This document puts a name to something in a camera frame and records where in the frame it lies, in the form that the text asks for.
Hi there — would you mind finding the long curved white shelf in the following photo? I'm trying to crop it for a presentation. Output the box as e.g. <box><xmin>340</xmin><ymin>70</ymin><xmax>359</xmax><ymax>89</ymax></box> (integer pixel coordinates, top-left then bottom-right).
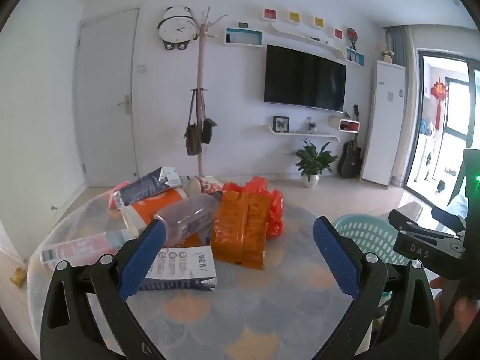
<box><xmin>270</xmin><ymin>22</ymin><xmax>347</xmax><ymax>61</ymax></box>

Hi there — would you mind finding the red white paper cup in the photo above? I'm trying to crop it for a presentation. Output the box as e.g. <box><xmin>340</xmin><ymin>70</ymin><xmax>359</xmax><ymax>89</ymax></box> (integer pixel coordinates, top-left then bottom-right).
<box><xmin>184</xmin><ymin>175</ymin><xmax>224</xmax><ymax>196</ymax></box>

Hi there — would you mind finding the small yellow packet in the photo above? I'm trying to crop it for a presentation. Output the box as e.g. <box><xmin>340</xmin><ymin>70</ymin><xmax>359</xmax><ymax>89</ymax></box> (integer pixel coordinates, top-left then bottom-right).
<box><xmin>9</xmin><ymin>266</ymin><xmax>27</xmax><ymax>286</ymax></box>

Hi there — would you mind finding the white washing machine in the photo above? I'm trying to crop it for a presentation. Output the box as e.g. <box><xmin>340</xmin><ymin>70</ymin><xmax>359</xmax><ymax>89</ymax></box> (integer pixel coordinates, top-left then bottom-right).
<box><xmin>418</xmin><ymin>135</ymin><xmax>437</xmax><ymax>181</ymax></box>

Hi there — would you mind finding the white door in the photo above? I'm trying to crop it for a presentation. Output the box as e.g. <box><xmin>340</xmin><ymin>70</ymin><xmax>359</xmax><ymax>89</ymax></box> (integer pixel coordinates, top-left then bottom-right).
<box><xmin>77</xmin><ymin>7</ymin><xmax>140</xmax><ymax>188</ymax></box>

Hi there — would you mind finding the clear plastic bottle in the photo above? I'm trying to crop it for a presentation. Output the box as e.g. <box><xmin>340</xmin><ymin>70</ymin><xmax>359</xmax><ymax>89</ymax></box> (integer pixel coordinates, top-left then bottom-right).
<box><xmin>154</xmin><ymin>191</ymin><xmax>226</xmax><ymax>246</ymax></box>

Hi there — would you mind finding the white teal box shelf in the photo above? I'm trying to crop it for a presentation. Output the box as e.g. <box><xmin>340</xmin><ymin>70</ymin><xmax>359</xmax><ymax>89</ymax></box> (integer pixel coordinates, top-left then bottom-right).
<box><xmin>225</xmin><ymin>27</ymin><xmax>263</xmax><ymax>48</ymax></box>

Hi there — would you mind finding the pink coat rack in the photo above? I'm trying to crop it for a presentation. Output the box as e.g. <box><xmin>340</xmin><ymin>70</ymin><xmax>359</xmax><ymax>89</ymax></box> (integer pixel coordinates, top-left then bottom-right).
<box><xmin>187</xmin><ymin>7</ymin><xmax>229</xmax><ymax>179</ymax></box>

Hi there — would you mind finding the black guitar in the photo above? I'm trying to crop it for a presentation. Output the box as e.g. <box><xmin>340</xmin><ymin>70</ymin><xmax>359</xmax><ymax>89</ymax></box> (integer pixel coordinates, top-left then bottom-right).
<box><xmin>337</xmin><ymin>104</ymin><xmax>364</xmax><ymax>178</ymax></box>

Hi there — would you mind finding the dark blue drink carton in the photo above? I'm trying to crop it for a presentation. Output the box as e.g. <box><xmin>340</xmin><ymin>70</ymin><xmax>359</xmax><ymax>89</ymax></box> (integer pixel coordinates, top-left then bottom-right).
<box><xmin>112</xmin><ymin>166</ymin><xmax>182</xmax><ymax>211</ymax></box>

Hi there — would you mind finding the orange snack packet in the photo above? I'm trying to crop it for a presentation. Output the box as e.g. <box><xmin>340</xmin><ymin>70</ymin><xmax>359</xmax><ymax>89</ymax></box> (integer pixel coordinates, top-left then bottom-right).
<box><xmin>210</xmin><ymin>191</ymin><xmax>271</xmax><ymax>271</ymax></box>

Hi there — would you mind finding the black wall television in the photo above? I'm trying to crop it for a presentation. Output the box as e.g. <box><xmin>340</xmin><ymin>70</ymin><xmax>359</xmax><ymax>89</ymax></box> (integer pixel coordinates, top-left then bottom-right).
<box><xmin>263</xmin><ymin>44</ymin><xmax>347</xmax><ymax>112</ymax></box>

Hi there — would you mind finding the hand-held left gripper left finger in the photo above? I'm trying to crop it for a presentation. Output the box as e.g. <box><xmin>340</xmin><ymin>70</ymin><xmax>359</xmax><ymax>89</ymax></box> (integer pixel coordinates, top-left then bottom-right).
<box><xmin>39</xmin><ymin>217</ymin><xmax>167</xmax><ymax>360</ymax></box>

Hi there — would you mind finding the white blue drink carton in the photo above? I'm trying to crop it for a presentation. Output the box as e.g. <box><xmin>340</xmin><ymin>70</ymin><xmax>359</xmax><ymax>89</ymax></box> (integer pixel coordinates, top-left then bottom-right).
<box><xmin>140</xmin><ymin>245</ymin><xmax>218</xmax><ymax>292</ymax></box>

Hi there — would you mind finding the person's right hand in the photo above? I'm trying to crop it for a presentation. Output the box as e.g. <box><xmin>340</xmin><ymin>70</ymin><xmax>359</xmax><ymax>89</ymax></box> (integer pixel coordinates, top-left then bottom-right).
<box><xmin>430</xmin><ymin>275</ymin><xmax>480</xmax><ymax>344</ymax></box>

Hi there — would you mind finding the red plastic bag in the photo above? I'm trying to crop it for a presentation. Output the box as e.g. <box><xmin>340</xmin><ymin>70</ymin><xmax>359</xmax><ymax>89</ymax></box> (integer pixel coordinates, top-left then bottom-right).
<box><xmin>221</xmin><ymin>176</ymin><xmax>286</xmax><ymax>239</ymax></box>

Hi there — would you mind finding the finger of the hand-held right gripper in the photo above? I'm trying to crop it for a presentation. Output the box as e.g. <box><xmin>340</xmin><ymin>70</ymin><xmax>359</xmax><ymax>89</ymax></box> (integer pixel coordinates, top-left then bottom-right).
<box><xmin>388</xmin><ymin>208</ymin><xmax>466</xmax><ymax>239</ymax></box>

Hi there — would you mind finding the potted green plant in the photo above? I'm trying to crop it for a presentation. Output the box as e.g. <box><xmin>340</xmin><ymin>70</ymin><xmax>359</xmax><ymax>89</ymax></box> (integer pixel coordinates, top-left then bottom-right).
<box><xmin>286</xmin><ymin>139</ymin><xmax>338</xmax><ymax>188</ymax></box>

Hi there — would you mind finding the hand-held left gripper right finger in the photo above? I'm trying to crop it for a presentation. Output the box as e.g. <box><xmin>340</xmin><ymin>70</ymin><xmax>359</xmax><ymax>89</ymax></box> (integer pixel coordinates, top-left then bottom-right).
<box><xmin>313</xmin><ymin>215</ymin><xmax>441</xmax><ymax>360</ymax></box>

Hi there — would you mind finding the white red box shelf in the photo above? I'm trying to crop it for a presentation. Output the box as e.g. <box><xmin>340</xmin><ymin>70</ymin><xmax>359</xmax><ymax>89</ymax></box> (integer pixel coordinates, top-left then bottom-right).
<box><xmin>329</xmin><ymin>115</ymin><xmax>361</xmax><ymax>132</ymax></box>

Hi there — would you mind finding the grey curtain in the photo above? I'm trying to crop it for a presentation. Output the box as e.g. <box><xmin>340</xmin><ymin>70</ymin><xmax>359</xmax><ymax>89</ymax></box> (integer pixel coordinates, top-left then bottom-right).
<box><xmin>383</xmin><ymin>25</ymin><xmax>417</xmax><ymax>188</ymax></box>

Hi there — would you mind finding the tall white cabinet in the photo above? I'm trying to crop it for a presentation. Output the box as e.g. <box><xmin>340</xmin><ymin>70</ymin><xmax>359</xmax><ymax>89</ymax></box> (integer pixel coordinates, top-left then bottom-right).
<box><xmin>361</xmin><ymin>60</ymin><xmax>407</xmax><ymax>187</ymax></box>

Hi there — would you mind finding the brown hanging bag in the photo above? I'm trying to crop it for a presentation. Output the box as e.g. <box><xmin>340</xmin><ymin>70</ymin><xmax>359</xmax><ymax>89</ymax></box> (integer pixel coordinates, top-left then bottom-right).
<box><xmin>184</xmin><ymin>89</ymin><xmax>203</xmax><ymax>156</ymax></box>

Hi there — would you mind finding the panda wall clock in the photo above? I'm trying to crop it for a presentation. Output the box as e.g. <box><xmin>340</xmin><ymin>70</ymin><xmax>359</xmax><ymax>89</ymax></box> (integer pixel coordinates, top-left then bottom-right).
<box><xmin>157</xmin><ymin>6</ymin><xmax>199</xmax><ymax>51</ymax></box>

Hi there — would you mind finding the black framed glass door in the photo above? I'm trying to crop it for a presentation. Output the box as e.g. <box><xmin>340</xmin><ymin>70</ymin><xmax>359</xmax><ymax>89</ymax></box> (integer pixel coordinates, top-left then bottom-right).
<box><xmin>405</xmin><ymin>49</ymin><xmax>480</xmax><ymax>211</ymax></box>

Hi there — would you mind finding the teal plastic basket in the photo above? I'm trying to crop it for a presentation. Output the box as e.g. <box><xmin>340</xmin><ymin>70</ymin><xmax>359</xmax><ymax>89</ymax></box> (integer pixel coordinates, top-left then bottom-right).
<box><xmin>333</xmin><ymin>214</ymin><xmax>413</xmax><ymax>271</ymax></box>

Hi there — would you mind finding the red knot decoration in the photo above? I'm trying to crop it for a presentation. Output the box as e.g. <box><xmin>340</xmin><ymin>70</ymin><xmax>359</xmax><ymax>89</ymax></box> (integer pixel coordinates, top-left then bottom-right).
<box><xmin>430</xmin><ymin>78</ymin><xmax>449</xmax><ymax>128</ymax></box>

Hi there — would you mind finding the black hanging bag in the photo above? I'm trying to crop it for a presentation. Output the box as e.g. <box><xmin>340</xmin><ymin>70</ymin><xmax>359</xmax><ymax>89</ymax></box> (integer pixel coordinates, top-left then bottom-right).
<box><xmin>200</xmin><ymin>90</ymin><xmax>217</xmax><ymax>144</ymax></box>

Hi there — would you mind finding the low curved white shelf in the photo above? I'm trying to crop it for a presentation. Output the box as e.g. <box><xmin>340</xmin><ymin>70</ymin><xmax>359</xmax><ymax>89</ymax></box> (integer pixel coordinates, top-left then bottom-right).
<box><xmin>258</xmin><ymin>124</ymin><xmax>341</xmax><ymax>143</ymax></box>

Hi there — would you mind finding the red white flat packet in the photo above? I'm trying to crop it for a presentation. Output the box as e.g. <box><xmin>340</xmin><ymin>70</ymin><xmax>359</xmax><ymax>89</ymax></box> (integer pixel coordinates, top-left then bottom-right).
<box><xmin>39</xmin><ymin>229</ymin><xmax>139</xmax><ymax>271</ymax></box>

